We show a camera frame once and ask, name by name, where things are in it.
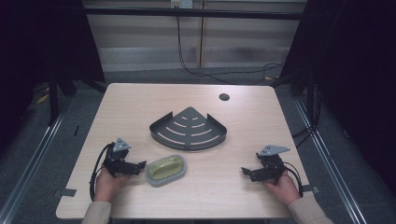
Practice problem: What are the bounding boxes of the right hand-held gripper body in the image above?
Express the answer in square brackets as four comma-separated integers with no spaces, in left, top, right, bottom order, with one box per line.
[255,144,291,183]

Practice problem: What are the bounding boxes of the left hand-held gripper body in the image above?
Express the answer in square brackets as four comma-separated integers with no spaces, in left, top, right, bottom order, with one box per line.
[102,137,142,178]

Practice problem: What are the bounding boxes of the grey soap dish green insert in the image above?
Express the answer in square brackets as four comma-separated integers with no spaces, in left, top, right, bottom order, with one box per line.
[146,154,188,189]

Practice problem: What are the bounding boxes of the person's left hand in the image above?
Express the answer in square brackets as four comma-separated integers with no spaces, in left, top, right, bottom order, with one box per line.
[93,167,133,203]

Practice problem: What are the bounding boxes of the person's right hand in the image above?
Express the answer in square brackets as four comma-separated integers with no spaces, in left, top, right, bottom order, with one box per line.
[262,172,302,206]

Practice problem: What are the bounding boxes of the grey tape strip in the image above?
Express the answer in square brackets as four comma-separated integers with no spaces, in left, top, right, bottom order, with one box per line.
[52,188,78,199]
[301,184,320,194]

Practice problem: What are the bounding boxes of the black metal corner shelf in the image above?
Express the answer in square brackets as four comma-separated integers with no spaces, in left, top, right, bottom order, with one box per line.
[148,105,228,152]

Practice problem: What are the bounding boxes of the black metal stand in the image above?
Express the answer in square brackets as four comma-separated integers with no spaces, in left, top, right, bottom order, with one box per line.
[46,69,61,127]

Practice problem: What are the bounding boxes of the yellow floor tape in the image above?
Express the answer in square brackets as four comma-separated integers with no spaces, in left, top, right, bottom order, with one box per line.
[35,92,50,105]

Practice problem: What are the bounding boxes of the black curtain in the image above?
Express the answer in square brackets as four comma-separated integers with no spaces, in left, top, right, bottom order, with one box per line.
[0,0,106,153]
[278,0,396,190]

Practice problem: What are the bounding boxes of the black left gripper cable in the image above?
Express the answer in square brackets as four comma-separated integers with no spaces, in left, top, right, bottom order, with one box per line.
[89,142,116,203]

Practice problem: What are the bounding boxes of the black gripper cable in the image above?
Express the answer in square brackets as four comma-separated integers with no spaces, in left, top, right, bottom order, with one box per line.
[89,142,116,203]
[281,161,304,198]

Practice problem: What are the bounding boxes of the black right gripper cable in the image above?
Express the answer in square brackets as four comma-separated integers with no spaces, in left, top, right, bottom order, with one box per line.
[281,161,304,198]

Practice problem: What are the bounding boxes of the black floor cables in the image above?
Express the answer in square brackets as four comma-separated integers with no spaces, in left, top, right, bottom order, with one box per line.
[290,124,316,149]

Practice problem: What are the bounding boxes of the metal floor rail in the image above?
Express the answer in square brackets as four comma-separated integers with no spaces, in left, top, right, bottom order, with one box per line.
[0,101,73,224]
[293,97,369,224]

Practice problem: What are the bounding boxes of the long black wall cable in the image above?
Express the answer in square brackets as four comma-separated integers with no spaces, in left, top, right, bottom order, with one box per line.
[175,6,285,86]

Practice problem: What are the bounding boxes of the black horizontal frame bar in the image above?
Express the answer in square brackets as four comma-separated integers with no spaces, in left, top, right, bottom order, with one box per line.
[83,7,305,21]

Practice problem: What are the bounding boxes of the white wall outlet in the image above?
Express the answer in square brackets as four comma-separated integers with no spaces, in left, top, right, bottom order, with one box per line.
[170,0,194,9]

